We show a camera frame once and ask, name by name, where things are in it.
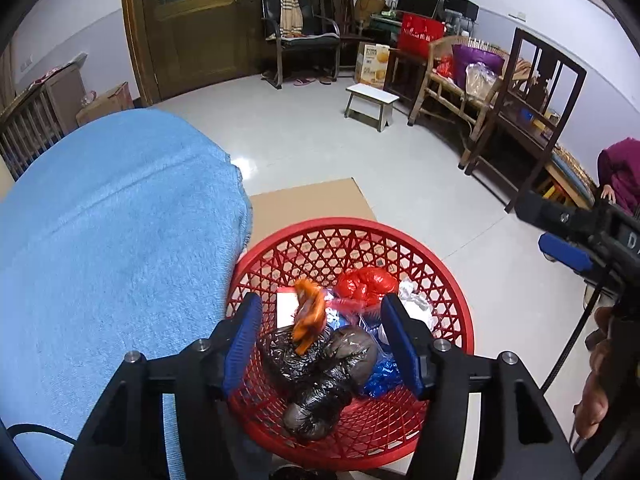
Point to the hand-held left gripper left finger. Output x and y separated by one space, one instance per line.
242 347

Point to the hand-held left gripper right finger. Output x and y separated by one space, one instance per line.
402 347

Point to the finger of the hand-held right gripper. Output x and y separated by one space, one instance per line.
565 255
555 217

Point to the orange plastic wrapper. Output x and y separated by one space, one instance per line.
307 315

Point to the red plastic bag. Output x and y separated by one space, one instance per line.
365 285

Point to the black plastic bag bundle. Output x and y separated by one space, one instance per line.
320 385

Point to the red plastic mesh basket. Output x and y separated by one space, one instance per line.
320 250

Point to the person's right hand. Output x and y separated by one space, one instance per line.
600 375

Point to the flat cardboard sheet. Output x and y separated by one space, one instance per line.
300 205

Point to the clear plastic bag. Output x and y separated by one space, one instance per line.
480 80

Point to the rattan chair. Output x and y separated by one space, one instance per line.
452 97

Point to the tall dark wooden chair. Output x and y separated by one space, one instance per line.
550 50

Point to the blue tablecloth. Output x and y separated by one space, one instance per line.
110 240

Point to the purple bag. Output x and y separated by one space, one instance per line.
475 57

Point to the small red packet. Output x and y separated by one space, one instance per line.
445 67

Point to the dark wooden side table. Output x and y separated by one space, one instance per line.
400 75

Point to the small white stool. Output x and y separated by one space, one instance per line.
372 92

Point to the red gift bag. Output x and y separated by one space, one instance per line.
420 35

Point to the black computer monitor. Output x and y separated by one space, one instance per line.
420 0
460 7

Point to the yellow printed carton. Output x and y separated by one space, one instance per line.
372 65

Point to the green desk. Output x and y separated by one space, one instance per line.
382 25

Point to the brown cardboard box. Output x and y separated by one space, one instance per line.
107 105

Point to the open brown carton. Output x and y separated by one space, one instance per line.
370 5

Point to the clear plastic bottle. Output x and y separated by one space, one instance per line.
89 100

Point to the wooden crib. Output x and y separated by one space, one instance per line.
30 130

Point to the black leather chair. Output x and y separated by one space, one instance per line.
305 42

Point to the grey brown cabinet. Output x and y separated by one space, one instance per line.
65 95

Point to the wooden double door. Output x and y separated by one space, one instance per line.
200 35

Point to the striped beige scarf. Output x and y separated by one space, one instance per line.
290 10

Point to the white wall outlet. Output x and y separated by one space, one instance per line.
25 64
517 15

